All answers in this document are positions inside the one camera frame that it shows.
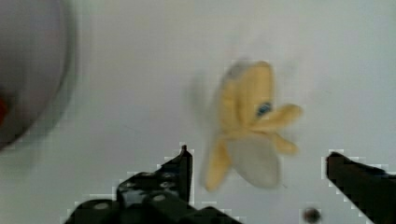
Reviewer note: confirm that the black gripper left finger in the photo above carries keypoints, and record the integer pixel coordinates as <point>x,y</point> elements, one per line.
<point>159,197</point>

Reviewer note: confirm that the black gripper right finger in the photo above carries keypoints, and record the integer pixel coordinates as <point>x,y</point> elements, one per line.
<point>372,190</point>

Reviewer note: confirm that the yellow plush peeled banana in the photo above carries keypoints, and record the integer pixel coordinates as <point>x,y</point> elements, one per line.
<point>247,136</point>

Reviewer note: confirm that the red plush ketchup bottle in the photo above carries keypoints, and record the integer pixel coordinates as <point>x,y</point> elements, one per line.
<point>3,110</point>

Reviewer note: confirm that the purple round plate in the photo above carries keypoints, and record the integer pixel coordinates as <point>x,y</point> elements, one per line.
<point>34,56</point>

